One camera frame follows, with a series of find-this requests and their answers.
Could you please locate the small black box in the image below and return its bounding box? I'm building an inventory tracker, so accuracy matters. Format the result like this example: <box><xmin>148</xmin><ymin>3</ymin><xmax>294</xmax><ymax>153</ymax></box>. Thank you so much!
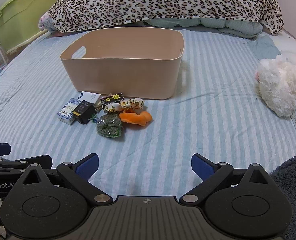
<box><xmin>72</xmin><ymin>100</ymin><xmax>98</xmax><ymax>125</ymax></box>

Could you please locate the white card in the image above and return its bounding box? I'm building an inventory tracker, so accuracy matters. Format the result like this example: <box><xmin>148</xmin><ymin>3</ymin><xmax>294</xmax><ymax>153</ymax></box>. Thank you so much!
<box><xmin>78</xmin><ymin>91</ymin><xmax>101</xmax><ymax>104</ymax></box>

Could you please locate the beige plastic storage bin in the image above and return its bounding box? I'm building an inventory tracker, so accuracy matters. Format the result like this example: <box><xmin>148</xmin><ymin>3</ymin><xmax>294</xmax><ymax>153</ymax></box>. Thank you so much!
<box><xmin>60</xmin><ymin>27</ymin><xmax>185</xmax><ymax>100</ymax></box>

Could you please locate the grey fluffy cloth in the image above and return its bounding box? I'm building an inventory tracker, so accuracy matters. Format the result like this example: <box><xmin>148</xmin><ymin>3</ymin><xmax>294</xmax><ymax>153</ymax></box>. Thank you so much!
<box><xmin>269</xmin><ymin>152</ymin><xmax>296</xmax><ymax>240</ymax></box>

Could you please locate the pink floral cloth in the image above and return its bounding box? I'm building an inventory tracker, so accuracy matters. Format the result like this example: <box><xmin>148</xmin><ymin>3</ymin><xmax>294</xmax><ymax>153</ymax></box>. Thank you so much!
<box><xmin>38</xmin><ymin>12</ymin><xmax>56</xmax><ymax>33</ymax></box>

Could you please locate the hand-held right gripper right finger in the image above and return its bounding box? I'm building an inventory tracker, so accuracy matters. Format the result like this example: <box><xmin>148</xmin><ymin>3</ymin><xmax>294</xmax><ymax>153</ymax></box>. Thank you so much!
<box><xmin>179</xmin><ymin>153</ymin><xmax>274</xmax><ymax>209</ymax></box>

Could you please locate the blue striped bed sheet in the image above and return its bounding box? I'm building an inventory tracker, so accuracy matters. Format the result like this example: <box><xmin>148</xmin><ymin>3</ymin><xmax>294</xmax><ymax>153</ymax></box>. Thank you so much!
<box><xmin>0</xmin><ymin>27</ymin><xmax>296</xmax><ymax>205</ymax></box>

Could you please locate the green plastic storage box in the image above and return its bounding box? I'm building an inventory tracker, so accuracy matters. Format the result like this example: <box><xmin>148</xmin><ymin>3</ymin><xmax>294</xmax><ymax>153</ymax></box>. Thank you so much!
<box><xmin>0</xmin><ymin>0</ymin><xmax>60</xmax><ymax>53</ymax></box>

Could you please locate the light green quilt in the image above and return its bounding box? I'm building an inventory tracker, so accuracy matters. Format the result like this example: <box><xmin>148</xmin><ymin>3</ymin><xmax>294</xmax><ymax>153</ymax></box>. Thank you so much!
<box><xmin>144</xmin><ymin>17</ymin><xmax>264</xmax><ymax>39</ymax></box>

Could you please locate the white fluffy plush toy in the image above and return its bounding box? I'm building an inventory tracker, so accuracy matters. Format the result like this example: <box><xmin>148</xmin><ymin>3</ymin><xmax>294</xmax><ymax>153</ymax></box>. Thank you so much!
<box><xmin>255</xmin><ymin>54</ymin><xmax>296</xmax><ymax>117</ymax></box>

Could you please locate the orange cloth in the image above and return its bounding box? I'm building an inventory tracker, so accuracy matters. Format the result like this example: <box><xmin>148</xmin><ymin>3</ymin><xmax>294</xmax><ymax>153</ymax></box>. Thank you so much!
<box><xmin>119</xmin><ymin>109</ymin><xmax>153</xmax><ymax>128</ymax></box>

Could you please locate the bag of dried green herbs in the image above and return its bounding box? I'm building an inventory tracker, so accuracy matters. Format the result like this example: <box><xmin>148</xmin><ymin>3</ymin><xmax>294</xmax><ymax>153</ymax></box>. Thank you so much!
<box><xmin>95</xmin><ymin>112</ymin><xmax>125</xmax><ymax>139</ymax></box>

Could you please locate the leopard print blanket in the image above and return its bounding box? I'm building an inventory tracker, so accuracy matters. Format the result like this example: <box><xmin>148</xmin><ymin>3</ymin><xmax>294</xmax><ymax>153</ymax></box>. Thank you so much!
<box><xmin>48</xmin><ymin>0</ymin><xmax>284</xmax><ymax>36</ymax></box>

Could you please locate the blue and white patterned box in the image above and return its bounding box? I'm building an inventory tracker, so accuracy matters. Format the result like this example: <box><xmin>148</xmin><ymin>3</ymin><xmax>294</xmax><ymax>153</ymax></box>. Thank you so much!
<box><xmin>56</xmin><ymin>97</ymin><xmax>85</xmax><ymax>125</ymax></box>

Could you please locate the sunflower print cloth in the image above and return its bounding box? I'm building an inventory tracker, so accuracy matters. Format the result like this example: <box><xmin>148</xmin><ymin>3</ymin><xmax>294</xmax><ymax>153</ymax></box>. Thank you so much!
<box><xmin>103</xmin><ymin>99</ymin><xmax>145</xmax><ymax>114</ymax></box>

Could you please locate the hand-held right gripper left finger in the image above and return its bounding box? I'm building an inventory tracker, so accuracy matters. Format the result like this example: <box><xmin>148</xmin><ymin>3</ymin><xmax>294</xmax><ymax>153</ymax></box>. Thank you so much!
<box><xmin>18</xmin><ymin>153</ymin><xmax>114</xmax><ymax>209</ymax></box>

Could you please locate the black packet with yellow stars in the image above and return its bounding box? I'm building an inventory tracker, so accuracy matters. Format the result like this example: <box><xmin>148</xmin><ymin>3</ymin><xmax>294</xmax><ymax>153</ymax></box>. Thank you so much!
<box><xmin>100</xmin><ymin>93</ymin><xmax>125</xmax><ymax>105</ymax></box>

